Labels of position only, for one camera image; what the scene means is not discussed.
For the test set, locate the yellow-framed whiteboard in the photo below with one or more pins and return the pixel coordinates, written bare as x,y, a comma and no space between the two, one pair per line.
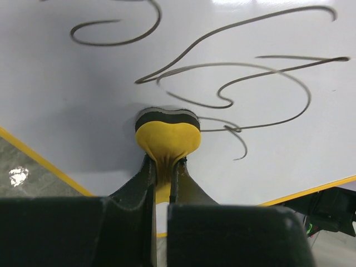
272,84

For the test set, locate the yellow bone-shaped eraser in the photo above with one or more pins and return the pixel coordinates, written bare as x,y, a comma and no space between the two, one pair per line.
167,136

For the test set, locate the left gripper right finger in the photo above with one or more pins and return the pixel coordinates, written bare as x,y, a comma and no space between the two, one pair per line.
184,190

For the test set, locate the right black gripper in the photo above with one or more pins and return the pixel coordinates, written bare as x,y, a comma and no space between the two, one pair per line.
331,210

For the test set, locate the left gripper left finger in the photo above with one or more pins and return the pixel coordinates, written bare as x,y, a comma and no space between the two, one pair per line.
134,222

